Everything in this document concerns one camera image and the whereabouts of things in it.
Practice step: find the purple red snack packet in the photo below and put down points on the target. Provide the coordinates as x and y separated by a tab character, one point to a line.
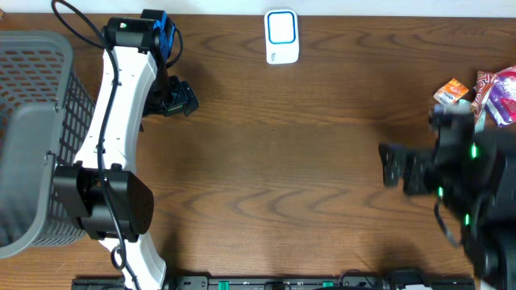
501	97

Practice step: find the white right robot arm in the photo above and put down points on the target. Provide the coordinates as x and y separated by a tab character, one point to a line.
473	175

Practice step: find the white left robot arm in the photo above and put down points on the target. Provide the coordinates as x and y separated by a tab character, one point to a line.
100	190

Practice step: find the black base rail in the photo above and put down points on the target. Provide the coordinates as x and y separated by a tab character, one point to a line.
405	278

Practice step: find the small orange snack packet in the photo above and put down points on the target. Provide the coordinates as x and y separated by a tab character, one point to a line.
450	94

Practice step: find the grey plastic mesh basket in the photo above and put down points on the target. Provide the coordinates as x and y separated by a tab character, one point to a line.
45	114

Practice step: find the teal snack packet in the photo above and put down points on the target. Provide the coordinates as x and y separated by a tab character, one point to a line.
479	116

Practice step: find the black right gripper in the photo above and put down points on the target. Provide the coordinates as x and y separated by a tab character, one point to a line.
414	173

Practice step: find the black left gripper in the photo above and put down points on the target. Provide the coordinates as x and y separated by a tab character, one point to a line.
173	101

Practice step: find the orange snack bar wrapper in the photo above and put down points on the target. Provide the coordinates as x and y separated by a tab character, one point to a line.
484	84

